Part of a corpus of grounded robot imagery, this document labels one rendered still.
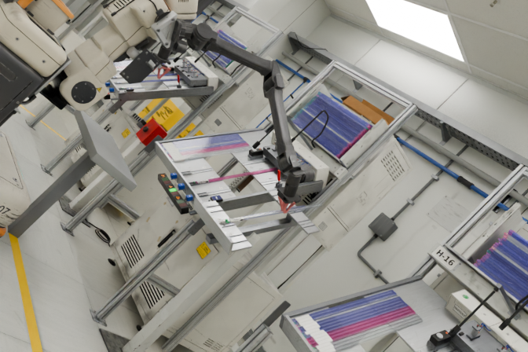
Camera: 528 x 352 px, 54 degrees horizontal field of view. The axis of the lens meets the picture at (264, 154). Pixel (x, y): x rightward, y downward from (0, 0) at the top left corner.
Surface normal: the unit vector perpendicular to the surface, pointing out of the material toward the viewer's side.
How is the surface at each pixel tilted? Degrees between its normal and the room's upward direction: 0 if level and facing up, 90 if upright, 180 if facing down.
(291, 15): 90
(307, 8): 90
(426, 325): 45
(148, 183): 90
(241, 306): 90
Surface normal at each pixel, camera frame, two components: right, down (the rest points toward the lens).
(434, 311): 0.16, -0.89
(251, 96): 0.48, 0.46
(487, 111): -0.50, -0.55
